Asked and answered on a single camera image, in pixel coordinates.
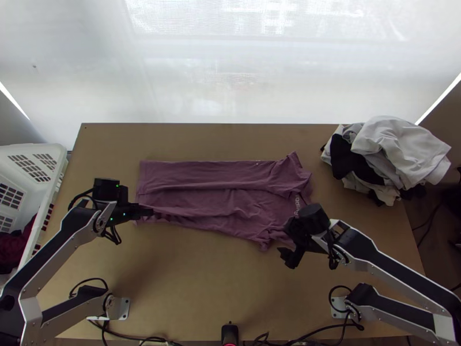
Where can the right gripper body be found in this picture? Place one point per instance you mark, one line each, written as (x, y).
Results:
(299, 234)

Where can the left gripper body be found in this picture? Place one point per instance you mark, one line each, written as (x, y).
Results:
(138, 212)

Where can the mauve t-shirt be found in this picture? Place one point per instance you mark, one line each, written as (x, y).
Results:
(223, 194)

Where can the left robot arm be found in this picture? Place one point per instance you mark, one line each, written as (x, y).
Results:
(54, 248)

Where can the white laundry basket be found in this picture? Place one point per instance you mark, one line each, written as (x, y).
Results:
(32, 173)

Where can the heap of clothes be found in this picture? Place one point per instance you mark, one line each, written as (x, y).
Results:
(392, 155)

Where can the dark red garment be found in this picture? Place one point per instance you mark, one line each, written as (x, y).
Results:
(11, 248)

